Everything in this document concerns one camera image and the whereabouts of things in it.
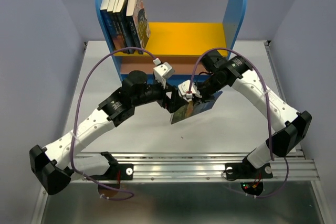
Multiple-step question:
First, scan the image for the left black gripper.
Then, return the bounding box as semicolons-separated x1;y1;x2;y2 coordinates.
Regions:
133;77;187;113

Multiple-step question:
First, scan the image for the Animal Farm book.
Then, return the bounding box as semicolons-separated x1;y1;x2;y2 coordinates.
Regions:
170;91;223;124

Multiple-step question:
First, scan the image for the Little Women book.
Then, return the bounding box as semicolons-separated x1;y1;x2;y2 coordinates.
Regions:
126;0;151;49

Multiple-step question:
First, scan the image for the Nineteen Eighty-Four book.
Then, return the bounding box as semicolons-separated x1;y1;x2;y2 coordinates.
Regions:
113;0;135;47

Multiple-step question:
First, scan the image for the A Tale of Two Cities book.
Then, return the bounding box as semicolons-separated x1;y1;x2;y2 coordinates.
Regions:
107;0;124;49

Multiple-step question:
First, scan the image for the Jane Eyre book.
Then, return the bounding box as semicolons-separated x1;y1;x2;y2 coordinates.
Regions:
100;0;119;51

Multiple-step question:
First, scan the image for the Three Days to See book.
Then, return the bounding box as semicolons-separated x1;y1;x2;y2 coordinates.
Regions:
113;0;130;48

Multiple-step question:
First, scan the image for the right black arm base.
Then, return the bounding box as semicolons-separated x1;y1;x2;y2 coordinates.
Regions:
222;163;273;181

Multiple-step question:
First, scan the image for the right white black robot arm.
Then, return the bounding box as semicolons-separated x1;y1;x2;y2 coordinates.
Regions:
194;48;312;177

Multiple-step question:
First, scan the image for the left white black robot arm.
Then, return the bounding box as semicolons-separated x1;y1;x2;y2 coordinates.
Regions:
29;70;187;195

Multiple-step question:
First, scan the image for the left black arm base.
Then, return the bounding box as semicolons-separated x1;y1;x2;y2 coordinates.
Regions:
90;163;134;182

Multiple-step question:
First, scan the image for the blue and yellow bookshelf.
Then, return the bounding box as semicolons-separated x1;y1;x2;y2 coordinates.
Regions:
94;0;247;85

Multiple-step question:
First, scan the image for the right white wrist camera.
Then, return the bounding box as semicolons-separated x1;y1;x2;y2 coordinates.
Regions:
177;80;202;102

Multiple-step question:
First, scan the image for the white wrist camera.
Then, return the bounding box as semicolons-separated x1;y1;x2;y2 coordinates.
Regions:
153;58;175;89
177;80;202;102

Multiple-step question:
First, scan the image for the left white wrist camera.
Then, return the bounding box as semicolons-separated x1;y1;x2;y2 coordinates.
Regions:
153;58;175;89

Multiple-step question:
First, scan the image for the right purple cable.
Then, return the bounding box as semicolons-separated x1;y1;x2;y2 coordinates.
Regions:
189;48;289;200

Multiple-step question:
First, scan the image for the purple cable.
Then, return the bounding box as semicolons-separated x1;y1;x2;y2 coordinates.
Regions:
189;48;289;200
70;47;155;201

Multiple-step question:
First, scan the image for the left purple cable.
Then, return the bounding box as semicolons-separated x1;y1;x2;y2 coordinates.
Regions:
70;47;155;201

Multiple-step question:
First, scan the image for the aluminium mounting rail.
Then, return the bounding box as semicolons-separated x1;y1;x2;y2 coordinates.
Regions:
43;152;321;183

